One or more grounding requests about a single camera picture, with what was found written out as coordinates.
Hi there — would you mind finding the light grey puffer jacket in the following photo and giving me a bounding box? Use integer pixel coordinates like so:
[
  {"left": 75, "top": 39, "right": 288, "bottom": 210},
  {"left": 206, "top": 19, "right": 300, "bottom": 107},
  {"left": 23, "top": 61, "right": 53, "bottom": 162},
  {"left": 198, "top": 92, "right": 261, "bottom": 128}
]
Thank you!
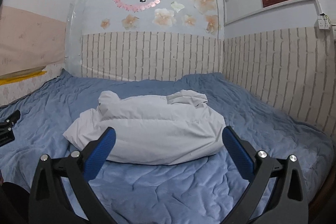
[{"left": 63, "top": 90, "right": 226, "bottom": 165}]

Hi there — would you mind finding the yellow tape strip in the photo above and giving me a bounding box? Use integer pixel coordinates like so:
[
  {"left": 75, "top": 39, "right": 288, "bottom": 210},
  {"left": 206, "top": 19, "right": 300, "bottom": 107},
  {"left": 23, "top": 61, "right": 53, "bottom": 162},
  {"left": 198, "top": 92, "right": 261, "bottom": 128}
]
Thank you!
[{"left": 0, "top": 71, "right": 47, "bottom": 85}]

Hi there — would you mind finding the blue bed quilt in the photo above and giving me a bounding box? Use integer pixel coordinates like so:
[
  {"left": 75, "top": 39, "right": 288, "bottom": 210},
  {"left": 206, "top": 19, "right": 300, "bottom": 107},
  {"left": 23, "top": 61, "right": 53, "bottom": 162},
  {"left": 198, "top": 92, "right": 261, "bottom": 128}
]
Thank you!
[{"left": 1, "top": 71, "right": 334, "bottom": 223}]

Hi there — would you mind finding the white wall power socket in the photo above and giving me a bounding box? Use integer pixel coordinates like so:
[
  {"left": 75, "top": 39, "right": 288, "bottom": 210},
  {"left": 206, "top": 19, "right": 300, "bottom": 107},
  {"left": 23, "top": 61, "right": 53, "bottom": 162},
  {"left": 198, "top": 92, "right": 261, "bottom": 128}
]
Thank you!
[{"left": 317, "top": 13, "right": 330, "bottom": 30}]

